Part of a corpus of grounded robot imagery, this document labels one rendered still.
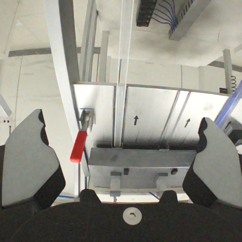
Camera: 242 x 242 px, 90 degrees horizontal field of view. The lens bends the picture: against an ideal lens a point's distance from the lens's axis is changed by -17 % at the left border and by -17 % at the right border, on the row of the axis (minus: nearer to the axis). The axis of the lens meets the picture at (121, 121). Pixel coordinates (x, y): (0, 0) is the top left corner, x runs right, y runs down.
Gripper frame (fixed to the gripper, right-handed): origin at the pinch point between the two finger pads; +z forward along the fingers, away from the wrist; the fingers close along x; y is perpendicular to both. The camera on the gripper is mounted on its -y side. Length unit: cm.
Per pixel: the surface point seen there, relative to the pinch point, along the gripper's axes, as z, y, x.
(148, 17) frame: 44.7, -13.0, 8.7
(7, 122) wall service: 142, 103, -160
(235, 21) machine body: 46, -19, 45
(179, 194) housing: 10.4, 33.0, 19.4
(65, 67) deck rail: 9.8, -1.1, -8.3
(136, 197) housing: 10.6, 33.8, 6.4
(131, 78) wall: 183, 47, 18
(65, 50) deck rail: 9.7, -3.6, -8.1
